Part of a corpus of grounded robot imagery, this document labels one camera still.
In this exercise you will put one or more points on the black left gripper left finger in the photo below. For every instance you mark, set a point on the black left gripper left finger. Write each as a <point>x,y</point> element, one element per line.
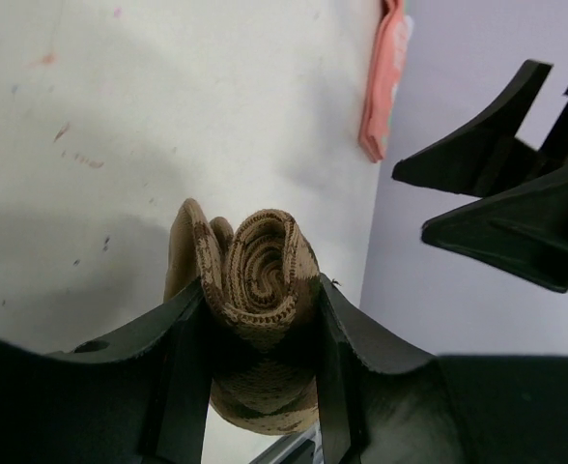
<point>138,394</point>

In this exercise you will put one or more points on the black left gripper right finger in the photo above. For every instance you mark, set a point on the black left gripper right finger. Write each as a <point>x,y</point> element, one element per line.
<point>384,400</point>

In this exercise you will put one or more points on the brown argyle sock pair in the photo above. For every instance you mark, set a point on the brown argyle sock pair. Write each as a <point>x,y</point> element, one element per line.
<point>261,283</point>

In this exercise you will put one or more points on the pink patterned sock pair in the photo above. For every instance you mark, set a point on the pink patterned sock pair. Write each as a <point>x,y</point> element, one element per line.
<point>388,59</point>

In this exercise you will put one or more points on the aluminium rail frame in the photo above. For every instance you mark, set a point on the aluminium rail frame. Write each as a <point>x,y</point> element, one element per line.
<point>299,448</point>

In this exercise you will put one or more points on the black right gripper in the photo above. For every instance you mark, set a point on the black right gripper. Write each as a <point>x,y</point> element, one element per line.
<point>524,230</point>

